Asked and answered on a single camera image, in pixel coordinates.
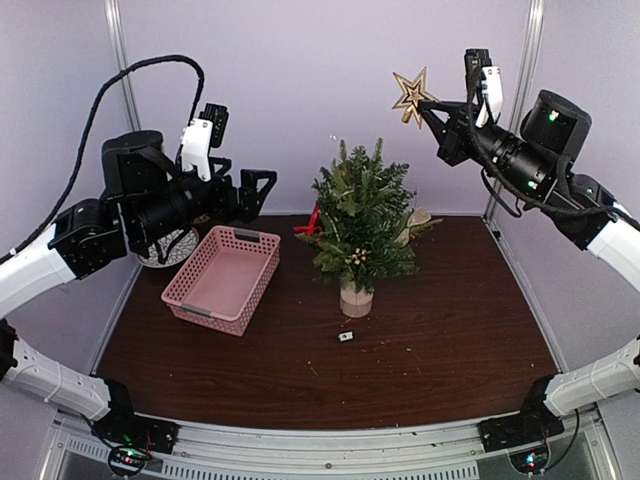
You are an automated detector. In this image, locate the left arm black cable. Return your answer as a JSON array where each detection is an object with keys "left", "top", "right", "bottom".
[{"left": 0, "top": 54, "right": 206, "bottom": 264}]

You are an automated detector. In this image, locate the fairy light string with battery box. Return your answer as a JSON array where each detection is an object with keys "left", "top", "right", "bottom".
[{"left": 327, "top": 132, "right": 419, "bottom": 343}]

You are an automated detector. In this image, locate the blue white patterned plate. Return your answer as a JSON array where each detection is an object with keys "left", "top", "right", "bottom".
[{"left": 136, "top": 228, "right": 199, "bottom": 269}]

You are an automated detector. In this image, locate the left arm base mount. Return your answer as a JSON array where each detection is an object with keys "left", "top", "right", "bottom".
[{"left": 84, "top": 412, "right": 179, "bottom": 478}]

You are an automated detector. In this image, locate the aluminium front rail frame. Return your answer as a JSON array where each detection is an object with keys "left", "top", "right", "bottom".
[{"left": 35, "top": 406, "right": 635, "bottom": 479}]

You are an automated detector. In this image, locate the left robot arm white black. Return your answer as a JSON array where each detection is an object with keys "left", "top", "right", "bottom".
[{"left": 1, "top": 130, "right": 277, "bottom": 444}]

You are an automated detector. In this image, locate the left aluminium corner post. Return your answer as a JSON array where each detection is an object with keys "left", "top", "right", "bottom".
[{"left": 104, "top": 0, "right": 141, "bottom": 131}]

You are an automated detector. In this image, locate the small green christmas tree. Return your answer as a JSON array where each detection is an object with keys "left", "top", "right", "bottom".
[{"left": 296, "top": 138, "right": 442, "bottom": 318}]

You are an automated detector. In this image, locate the red ribbon bow ornament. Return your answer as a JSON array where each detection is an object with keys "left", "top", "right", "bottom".
[{"left": 293, "top": 204, "right": 323, "bottom": 235}]

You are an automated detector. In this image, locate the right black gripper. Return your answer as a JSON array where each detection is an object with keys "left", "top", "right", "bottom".
[{"left": 417, "top": 99, "right": 553, "bottom": 199}]

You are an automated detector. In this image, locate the gold star ornament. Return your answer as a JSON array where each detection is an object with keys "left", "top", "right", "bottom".
[{"left": 392, "top": 66, "right": 439, "bottom": 129}]

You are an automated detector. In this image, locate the gold glitter berry sprig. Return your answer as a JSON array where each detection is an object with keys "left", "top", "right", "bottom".
[{"left": 345, "top": 248, "right": 370, "bottom": 265}]

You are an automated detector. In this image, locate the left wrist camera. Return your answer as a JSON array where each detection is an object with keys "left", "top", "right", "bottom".
[{"left": 179, "top": 103, "right": 229, "bottom": 182}]

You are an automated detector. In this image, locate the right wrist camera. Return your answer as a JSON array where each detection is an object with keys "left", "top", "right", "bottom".
[{"left": 464, "top": 49, "right": 504, "bottom": 128}]

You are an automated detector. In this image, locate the pink plastic basket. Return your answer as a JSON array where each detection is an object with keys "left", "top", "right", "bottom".
[{"left": 161, "top": 226, "right": 281, "bottom": 337}]

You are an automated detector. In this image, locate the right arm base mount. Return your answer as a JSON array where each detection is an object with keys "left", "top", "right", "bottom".
[{"left": 478, "top": 414, "right": 565, "bottom": 476}]

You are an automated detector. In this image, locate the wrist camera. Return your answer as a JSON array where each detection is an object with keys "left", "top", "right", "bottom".
[
  {"left": 179, "top": 103, "right": 229, "bottom": 182},
  {"left": 464, "top": 49, "right": 504, "bottom": 128}
]

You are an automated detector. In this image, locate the right aluminium corner post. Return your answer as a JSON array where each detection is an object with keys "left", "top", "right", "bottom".
[{"left": 482, "top": 0, "right": 546, "bottom": 221}]

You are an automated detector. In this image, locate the aluminium corner post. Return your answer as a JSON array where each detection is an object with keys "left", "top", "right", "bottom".
[
  {"left": 482, "top": 0, "right": 546, "bottom": 221},
  {"left": 104, "top": 0, "right": 141, "bottom": 131}
]

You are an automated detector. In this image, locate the burlap ribbon bow ornament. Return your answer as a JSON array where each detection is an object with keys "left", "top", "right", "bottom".
[{"left": 396, "top": 208, "right": 432, "bottom": 245}]

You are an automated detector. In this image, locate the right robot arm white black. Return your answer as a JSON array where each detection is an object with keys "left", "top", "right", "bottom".
[{"left": 418, "top": 90, "right": 639, "bottom": 442}]

